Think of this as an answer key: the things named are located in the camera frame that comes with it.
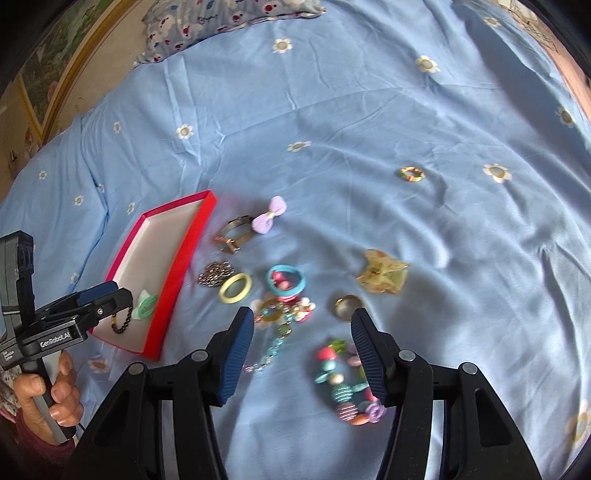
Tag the blue floral bed sheet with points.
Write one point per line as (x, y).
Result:
(438, 132)

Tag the patterned blue pillow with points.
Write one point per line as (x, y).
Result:
(172, 26)

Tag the metal ring bangle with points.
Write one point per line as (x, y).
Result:
(346, 306)

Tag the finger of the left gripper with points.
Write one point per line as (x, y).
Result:
(76, 301)
(93, 313)

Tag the red shallow box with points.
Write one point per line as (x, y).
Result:
(151, 264)

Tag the yellow ring bangle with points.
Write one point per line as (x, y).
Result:
(235, 289)

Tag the framed wall picture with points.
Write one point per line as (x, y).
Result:
(88, 51)

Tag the purple bow hair clip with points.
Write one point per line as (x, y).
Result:
(264, 222)

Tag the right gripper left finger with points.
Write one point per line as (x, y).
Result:
(124, 437)

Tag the yellow transparent bow clip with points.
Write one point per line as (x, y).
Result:
(383, 273)

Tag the square face wristwatch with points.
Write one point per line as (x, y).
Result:
(234, 234)

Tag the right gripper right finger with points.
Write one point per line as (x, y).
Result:
(480, 438)

